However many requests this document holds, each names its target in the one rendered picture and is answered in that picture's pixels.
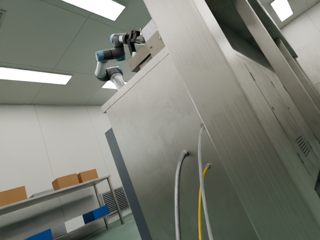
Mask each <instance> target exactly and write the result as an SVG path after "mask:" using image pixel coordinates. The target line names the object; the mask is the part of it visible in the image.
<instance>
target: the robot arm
mask: <svg viewBox="0 0 320 240"><path fill-rule="evenodd" d="M110 41H111V43H112V44H114V49H110V50H100V51H97V52H96V53H95V56H96V60H97V61H98V63H97V68H96V70H95V77H96V78H97V79H98V80H100V81H111V82H112V83H114V85H115V86H116V88H117V90H118V91H119V90H120V89H121V88H122V87H123V86H124V85H125V83H124V81H123V79H122V78H123V72H122V70H121V68H120V67H118V66H117V67H111V68H106V67H107V64H108V60H114V59H116V60H117V61H124V60H125V59H126V53H125V48H124V45H128V47H129V51H130V54H131V55H132V53H133V52H136V49H135V46H134V44H137V45H140V44H146V43H145V41H144V39H143V37H142V36H141V34H140V31H136V30H130V31H126V33H123V34H117V33H116V34H112V35H111V37H110Z"/></svg>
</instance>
